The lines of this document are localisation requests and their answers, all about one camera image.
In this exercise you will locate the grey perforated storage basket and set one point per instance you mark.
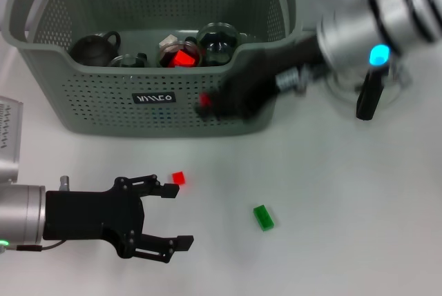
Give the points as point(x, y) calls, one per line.
point(138, 113)

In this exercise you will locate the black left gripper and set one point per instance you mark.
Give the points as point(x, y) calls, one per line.
point(89, 213)

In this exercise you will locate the bright red curved brick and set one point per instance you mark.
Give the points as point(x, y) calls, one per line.
point(181, 58)

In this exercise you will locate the small white brick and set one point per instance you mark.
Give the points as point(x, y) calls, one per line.
point(168, 42)

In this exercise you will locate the dark brown clay teapot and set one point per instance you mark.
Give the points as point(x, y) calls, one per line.
point(93, 51)

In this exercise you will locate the small red square brick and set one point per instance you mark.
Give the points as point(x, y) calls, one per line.
point(178, 178)
point(206, 99)

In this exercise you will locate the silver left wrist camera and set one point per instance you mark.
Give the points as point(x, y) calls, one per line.
point(8, 137)

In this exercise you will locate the glass teacup black sleeve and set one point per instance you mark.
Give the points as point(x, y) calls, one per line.
point(219, 44)
point(164, 51)
point(131, 61)

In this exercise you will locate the green rectangular brick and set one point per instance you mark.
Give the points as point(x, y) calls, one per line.
point(264, 217)

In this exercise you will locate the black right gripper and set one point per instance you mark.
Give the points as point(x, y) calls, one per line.
point(255, 82)

